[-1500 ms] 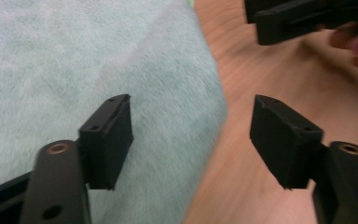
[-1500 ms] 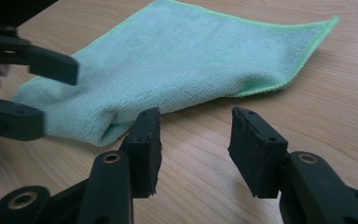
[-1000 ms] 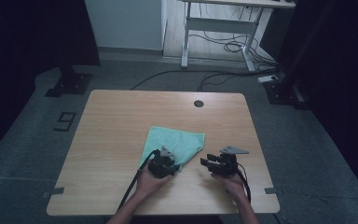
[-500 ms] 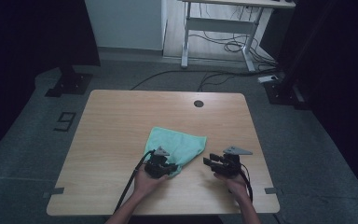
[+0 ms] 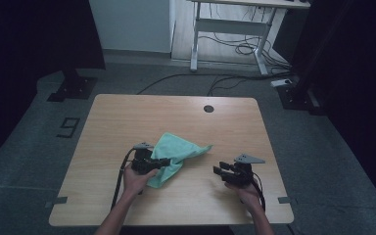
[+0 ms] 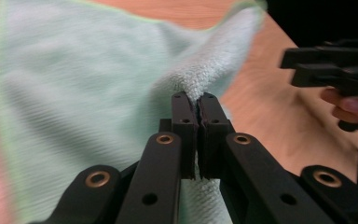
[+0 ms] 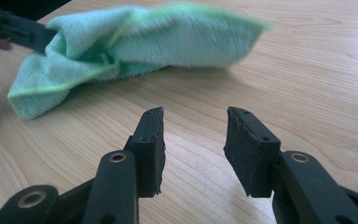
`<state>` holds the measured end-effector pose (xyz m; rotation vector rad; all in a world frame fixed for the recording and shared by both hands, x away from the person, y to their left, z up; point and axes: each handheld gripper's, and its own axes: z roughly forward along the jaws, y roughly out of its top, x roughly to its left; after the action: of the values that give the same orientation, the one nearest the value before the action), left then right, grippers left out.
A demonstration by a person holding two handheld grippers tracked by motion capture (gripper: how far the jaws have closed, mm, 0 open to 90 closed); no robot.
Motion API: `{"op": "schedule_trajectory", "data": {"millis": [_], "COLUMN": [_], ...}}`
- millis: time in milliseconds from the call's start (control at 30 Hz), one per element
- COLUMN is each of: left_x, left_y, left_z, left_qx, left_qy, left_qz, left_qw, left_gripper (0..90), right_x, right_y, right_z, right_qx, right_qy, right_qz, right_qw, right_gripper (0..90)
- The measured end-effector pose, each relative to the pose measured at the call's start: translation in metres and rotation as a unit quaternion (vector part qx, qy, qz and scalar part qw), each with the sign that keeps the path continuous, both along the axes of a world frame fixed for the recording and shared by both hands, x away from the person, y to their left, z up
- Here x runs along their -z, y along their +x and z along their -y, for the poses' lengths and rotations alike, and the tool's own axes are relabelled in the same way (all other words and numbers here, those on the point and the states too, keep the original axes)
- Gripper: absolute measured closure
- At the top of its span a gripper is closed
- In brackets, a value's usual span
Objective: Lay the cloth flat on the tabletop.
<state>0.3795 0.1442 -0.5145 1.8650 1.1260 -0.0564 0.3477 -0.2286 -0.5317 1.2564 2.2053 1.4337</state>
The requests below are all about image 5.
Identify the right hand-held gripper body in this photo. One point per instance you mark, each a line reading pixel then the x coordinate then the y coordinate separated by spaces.
pixel 241 176

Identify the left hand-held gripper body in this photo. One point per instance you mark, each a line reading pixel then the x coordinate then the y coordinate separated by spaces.
pixel 142 164

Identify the green cloth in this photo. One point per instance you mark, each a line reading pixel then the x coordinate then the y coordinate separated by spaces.
pixel 173 151

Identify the person's left hand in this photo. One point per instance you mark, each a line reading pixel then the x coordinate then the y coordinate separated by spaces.
pixel 135 182

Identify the person's right hand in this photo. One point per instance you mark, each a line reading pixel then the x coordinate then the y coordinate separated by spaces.
pixel 248 197

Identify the black table grommet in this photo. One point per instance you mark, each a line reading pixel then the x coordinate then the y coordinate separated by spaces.
pixel 209 109

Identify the black stand base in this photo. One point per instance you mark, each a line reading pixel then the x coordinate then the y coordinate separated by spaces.
pixel 295 98
pixel 75 88

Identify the white power strip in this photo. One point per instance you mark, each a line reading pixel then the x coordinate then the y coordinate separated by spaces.
pixel 281 83

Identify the dark curtain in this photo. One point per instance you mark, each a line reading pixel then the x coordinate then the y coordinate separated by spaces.
pixel 29 49
pixel 355 65

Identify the white desk frame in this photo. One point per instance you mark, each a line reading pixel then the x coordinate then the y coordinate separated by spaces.
pixel 230 26

